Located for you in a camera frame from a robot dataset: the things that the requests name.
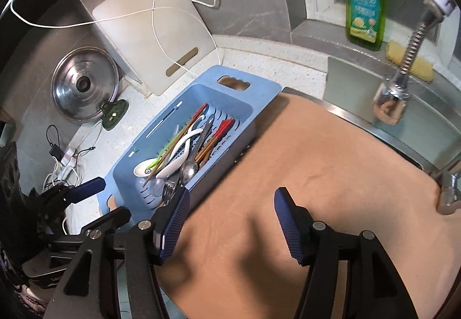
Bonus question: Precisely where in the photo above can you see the metal spoon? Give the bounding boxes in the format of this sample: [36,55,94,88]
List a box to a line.
[179,114,215,186]

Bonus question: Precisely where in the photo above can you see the white ceramic spoon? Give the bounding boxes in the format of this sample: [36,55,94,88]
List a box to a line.
[133,114,205,178]
[172,128,203,173]

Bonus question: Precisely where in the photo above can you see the red wooden chopstick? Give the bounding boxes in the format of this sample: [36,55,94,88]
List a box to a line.
[194,118,235,163]

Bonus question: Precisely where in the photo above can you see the blue plastic drain basket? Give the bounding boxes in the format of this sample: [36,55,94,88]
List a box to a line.
[97,65,281,223]

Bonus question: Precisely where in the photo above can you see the metal fork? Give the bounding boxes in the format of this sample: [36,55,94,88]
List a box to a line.
[163,150,190,206]

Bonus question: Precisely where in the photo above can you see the green plastic spoon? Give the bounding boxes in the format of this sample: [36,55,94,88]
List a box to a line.
[145,116,203,176]

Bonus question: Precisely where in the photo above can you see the small black adapter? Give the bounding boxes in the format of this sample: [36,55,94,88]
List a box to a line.
[49,144,65,161]

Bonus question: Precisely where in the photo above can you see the green lid holder clip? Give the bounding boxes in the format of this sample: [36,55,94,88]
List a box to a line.
[100,99,129,131]

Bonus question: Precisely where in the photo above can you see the steel pot lid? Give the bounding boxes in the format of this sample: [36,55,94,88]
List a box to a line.
[51,46,119,123]

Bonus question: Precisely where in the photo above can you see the chrome sink faucet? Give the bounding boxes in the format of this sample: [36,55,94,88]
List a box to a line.
[372,0,460,215]

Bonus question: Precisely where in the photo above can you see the white cutting board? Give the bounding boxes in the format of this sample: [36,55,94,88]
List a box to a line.
[91,0,215,96]

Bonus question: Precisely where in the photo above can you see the yellow sponge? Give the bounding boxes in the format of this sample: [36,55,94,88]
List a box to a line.
[384,39,435,84]

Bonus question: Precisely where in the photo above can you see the white power cable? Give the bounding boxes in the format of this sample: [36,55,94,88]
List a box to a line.
[9,0,224,79]

